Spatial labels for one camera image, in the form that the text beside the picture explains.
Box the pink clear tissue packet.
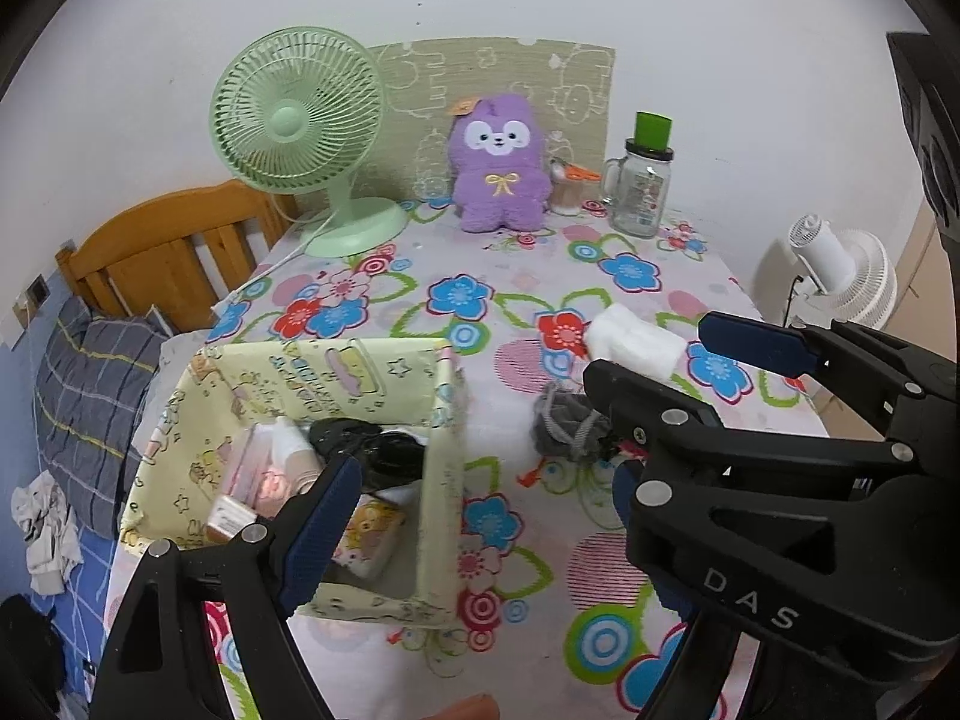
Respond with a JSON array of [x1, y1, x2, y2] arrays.
[[223, 424, 301, 522]]

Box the white crumpled cloth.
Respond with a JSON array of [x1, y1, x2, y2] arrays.
[[11, 471, 83, 597]]

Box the black bag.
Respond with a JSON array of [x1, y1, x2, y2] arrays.
[[0, 594, 65, 717]]

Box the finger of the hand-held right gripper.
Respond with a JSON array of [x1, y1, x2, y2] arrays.
[[585, 358, 927, 481], [697, 313, 952, 466]]

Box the wooden bed headboard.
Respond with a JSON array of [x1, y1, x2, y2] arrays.
[[56, 180, 301, 335]]

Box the yellow cartoon tissue packet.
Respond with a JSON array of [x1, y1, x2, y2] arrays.
[[334, 502, 410, 580]]

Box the grey knitted cloth bundle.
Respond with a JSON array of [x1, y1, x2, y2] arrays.
[[531, 382, 612, 462]]

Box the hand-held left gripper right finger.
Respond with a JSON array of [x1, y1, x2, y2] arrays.
[[611, 461, 728, 720]]

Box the grey plaid pillow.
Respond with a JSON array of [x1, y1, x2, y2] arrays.
[[34, 300, 170, 541]]

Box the small jar with orange lid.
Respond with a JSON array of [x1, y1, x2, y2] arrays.
[[551, 157, 602, 218]]

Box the green desk fan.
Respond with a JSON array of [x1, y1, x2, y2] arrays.
[[210, 26, 410, 260]]

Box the white fan cable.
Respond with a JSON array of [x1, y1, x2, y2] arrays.
[[210, 210, 331, 312]]

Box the floral tablecloth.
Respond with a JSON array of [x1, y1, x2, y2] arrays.
[[101, 195, 833, 720]]

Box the yellow printed storage box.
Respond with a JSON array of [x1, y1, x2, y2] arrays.
[[120, 337, 470, 627]]

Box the glass jar with green lid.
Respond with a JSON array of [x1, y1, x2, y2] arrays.
[[600, 111, 676, 239]]

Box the white standing fan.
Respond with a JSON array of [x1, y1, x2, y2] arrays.
[[754, 214, 899, 331]]

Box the blue bedsheet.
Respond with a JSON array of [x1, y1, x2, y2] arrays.
[[0, 292, 132, 698]]

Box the white folded towel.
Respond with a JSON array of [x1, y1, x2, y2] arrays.
[[585, 305, 687, 380]]

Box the person's left hand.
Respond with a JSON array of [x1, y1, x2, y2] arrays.
[[409, 694, 500, 720]]

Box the black cloth bundle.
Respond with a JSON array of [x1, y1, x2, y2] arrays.
[[309, 418, 428, 494]]

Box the purple plush toy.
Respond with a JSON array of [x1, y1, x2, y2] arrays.
[[448, 94, 548, 233]]

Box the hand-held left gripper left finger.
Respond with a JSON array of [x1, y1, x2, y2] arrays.
[[90, 454, 365, 720]]

